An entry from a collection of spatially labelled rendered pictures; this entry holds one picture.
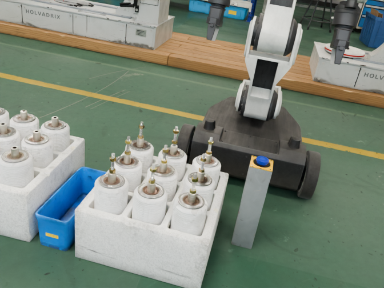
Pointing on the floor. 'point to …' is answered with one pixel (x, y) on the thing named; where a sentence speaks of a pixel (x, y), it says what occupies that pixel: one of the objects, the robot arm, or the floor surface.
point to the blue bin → (64, 209)
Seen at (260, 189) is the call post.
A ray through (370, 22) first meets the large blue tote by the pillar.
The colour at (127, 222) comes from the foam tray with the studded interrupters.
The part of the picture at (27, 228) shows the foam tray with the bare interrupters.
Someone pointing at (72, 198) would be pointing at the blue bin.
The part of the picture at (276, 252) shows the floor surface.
